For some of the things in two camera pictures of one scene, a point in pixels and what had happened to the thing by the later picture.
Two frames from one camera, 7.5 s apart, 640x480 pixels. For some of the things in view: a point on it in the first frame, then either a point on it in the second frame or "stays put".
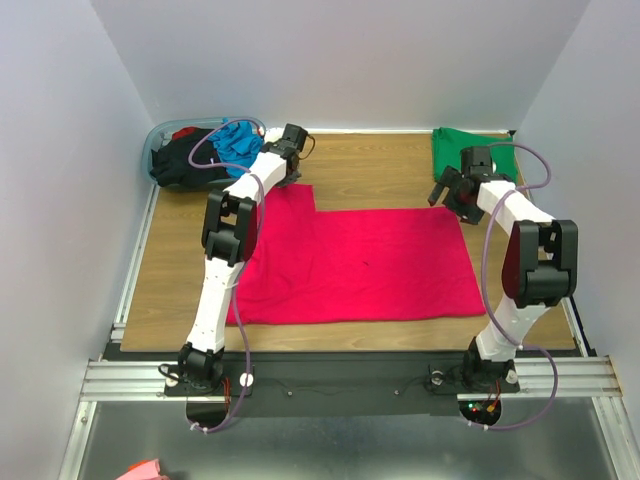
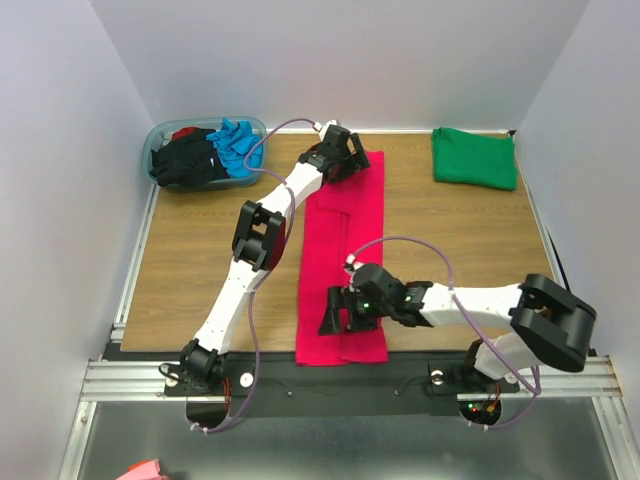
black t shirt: [189, 159] stays put
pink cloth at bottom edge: [144, 470] stays put
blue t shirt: [238, 143] stays put
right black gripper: [447, 189] → [345, 310]
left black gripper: [290, 180] → [357, 162]
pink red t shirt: [323, 266] → [343, 219]
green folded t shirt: [448, 144] stays put
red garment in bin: [183, 131] stays put
